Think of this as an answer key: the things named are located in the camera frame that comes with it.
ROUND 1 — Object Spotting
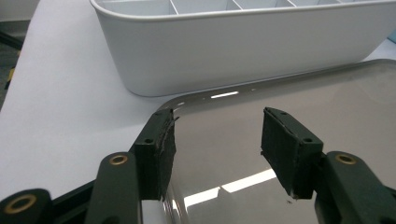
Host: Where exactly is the white divided storage box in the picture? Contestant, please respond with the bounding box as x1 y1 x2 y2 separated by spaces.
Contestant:
90 0 396 97

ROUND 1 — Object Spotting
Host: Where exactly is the clear plastic tray lid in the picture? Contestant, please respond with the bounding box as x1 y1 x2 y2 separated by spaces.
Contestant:
141 58 396 224

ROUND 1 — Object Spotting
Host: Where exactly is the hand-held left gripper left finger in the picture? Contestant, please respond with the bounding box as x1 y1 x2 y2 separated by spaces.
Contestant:
130 107 177 202

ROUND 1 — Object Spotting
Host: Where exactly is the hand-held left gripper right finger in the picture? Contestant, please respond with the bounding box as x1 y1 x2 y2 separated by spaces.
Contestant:
260 106 325 200

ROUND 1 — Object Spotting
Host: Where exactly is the white table mat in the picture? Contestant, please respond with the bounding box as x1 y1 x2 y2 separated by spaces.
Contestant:
0 0 396 200

